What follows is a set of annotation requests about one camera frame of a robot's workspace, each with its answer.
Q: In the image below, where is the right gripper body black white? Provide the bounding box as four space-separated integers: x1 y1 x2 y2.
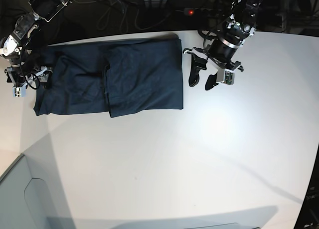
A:
4 65 53 89

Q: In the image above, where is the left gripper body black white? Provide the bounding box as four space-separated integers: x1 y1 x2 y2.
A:
183 38 244 72

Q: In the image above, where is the dark blue T-shirt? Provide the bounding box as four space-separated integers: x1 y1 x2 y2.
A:
33 34 183 118

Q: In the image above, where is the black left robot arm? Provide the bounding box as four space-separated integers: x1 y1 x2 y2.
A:
183 0 262 91

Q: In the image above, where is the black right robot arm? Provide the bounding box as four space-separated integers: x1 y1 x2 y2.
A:
0 0 73 97

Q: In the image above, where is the white power strip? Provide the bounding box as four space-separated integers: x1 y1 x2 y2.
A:
182 8 231 19

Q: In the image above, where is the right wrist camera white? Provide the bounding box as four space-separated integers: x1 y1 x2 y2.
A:
12 85 26 97

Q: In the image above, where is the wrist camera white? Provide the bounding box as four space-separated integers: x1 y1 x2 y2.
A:
12 85 26 97
216 68 235 85

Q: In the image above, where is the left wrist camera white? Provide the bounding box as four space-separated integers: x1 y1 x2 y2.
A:
216 68 235 85

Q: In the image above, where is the grey looped cable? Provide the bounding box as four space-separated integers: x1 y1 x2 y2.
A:
96 0 172 31

